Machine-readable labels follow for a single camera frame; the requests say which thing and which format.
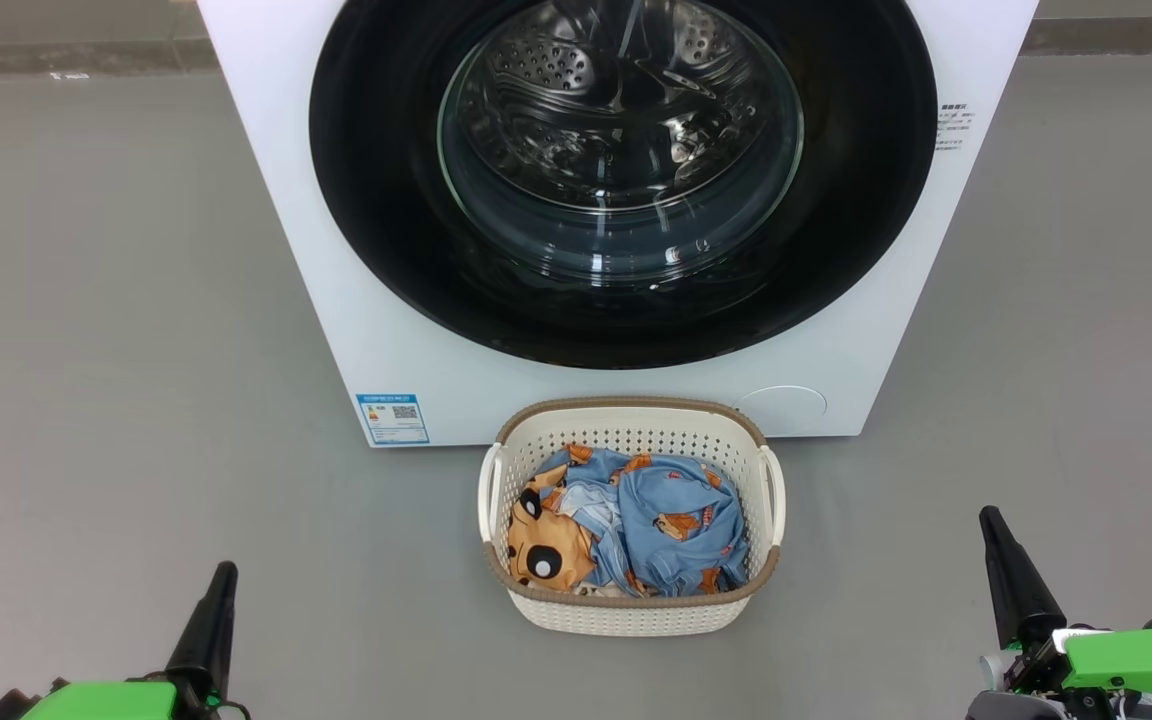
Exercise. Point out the white front-load washing machine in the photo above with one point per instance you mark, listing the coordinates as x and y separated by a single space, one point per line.
276 220

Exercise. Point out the cream perforated laundry basket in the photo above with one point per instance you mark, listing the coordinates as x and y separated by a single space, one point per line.
626 612

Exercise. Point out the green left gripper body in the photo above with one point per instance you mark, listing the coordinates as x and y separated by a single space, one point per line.
106 702

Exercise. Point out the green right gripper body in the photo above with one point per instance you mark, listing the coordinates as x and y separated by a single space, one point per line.
1136 665

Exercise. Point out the blue cartoon print garment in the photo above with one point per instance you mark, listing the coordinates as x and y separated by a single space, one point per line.
686 530

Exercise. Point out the round white drain filter cover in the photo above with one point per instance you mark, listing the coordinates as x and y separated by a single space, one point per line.
781 410

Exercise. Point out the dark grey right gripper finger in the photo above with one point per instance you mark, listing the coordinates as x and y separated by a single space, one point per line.
1021 595

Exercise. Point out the blue energy label sticker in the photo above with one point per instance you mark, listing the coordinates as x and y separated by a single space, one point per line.
393 419

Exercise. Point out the stainless steel washing machine drum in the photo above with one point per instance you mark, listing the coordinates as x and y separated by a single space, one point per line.
556 80

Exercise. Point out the black washing machine door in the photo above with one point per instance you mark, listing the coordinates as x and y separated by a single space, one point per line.
376 200

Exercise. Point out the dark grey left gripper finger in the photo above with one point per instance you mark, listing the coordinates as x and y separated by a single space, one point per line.
206 630

